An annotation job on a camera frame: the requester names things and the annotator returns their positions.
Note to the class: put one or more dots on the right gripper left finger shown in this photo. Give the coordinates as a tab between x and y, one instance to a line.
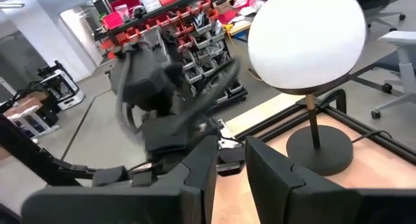
204	172

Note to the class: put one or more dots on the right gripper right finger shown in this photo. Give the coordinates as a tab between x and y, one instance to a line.
269	178

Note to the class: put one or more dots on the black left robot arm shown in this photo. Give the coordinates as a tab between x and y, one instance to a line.
146	81

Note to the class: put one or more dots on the grey office chair blue seat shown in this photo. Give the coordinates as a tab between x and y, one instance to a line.
406	55

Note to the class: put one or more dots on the dark office chair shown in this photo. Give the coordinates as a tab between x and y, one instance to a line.
373	0

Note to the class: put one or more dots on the shelf with red bins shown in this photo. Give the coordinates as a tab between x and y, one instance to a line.
201	29

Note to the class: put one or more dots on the white globe table lamp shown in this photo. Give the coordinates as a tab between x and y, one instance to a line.
305	39

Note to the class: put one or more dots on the white 3D printer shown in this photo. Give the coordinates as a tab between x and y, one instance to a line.
65	87

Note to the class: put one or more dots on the cart with cardboard boxes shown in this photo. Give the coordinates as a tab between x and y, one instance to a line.
29	104

